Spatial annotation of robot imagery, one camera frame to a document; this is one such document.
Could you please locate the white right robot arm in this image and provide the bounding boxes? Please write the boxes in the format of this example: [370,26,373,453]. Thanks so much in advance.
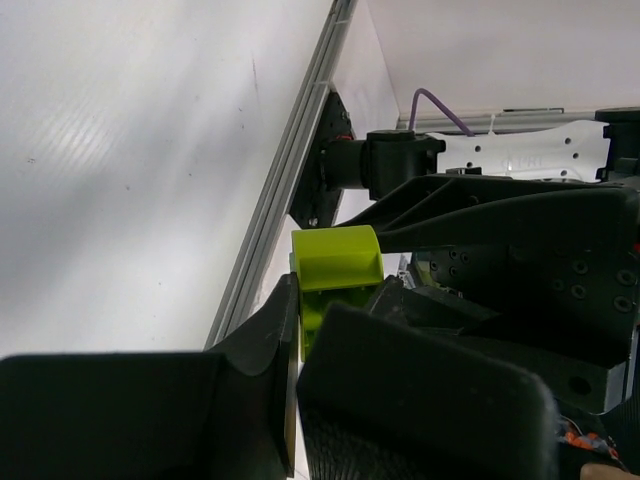
[320,111,639,414]

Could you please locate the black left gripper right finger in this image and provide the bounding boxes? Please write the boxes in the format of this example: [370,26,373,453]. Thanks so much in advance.
[297,302,558,479]

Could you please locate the aluminium rail front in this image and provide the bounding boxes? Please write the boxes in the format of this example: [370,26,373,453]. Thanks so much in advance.
[204,0,357,349]

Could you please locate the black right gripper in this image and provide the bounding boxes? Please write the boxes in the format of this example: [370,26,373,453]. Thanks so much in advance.
[375,174,640,416]

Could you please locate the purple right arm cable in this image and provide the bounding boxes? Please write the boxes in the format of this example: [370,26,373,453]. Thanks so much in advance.
[409,87,477,138]

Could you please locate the lime curved lego brick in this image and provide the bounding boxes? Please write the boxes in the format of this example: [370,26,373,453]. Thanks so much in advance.
[290,225,384,359]

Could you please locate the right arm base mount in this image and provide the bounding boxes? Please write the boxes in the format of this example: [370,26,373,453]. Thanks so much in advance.
[289,89,356,231]

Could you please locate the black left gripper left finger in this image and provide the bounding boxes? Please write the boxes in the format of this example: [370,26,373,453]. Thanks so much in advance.
[1,274,299,479]

